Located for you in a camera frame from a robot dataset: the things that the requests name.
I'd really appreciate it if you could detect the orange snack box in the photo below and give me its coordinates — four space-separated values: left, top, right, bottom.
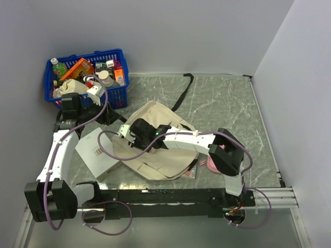
60 58 95 81

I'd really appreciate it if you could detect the beige cloth pouch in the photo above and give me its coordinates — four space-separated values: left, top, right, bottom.
53 79 89 98

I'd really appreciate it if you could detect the grey pump bottle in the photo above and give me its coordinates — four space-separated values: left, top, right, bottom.
98 70 119 88

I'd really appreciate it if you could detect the floral cover book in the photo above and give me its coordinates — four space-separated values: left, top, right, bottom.
181 159 198 180

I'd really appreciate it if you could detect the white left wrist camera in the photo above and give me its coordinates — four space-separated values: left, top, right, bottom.
86 81 104 106

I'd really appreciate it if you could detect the green soda bottle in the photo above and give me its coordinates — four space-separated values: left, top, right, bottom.
51 58 68 79

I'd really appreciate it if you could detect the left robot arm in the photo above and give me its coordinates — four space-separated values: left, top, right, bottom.
24 93 126 222

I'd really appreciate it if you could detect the white book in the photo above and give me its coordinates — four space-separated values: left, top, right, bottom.
76 127 120 180

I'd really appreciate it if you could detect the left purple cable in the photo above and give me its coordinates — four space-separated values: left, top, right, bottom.
42 74 133 236

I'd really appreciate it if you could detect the pink orange carton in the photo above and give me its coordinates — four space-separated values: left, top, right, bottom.
113 60 125 86

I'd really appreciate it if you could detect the pink pencil case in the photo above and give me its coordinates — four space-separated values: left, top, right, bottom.
199 154 222 174

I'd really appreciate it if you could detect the blue plastic basket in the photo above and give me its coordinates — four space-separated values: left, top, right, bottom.
43 49 129 110

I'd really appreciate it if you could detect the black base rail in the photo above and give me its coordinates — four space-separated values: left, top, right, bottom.
71 188 257 220

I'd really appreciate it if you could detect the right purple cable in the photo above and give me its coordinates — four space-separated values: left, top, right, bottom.
97 130 273 230

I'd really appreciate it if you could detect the purple cable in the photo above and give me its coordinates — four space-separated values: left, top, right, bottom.
42 74 133 236
97 130 273 230

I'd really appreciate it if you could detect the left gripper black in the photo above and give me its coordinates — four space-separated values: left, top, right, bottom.
77 95 121 126

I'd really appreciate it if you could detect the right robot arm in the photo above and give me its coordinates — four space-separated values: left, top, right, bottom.
119 118 245 206

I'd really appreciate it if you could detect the black product box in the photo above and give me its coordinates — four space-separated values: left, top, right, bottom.
95 62 114 77

